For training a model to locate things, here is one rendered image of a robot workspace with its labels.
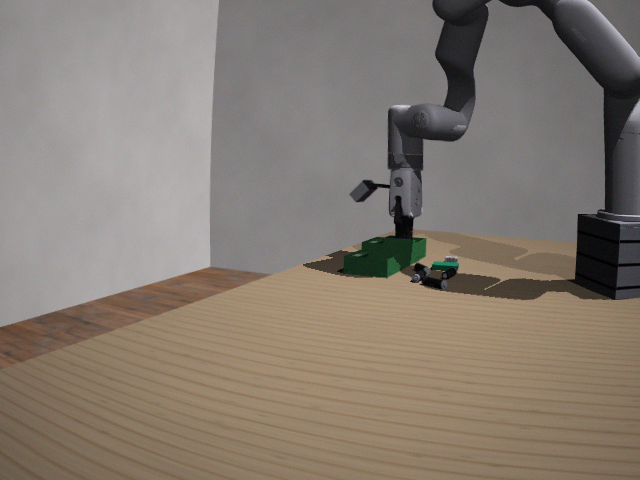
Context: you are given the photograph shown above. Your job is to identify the green bins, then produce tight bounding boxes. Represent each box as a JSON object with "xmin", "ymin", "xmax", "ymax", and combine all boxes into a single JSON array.
[{"xmin": 343, "ymin": 235, "xmax": 426, "ymax": 278}]

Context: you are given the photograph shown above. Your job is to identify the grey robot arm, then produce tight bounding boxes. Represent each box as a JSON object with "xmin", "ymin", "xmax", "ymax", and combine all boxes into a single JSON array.
[{"xmin": 388, "ymin": 0, "xmax": 640, "ymax": 222}]

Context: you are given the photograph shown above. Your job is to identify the black aa battery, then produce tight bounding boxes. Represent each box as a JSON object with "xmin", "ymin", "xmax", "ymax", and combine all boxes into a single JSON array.
[
  {"xmin": 442, "ymin": 267, "xmax": 457, "ymax": 280},
  {"xmin": 414, "ymin": 263, "xmax": 430, "ymax": 275},
  {"xmin": 412, "ymin": 270, "xmax": 426, "ymax": 283},
  {"xmin": 422, "ymin": 276, "xmax": 447, "ymax": 289}
]

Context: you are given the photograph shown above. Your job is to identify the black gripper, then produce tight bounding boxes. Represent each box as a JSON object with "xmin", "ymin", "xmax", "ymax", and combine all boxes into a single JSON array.
[{"xmin": 388, "ymin": 167, "xmax": 423, "ymax": 240}]

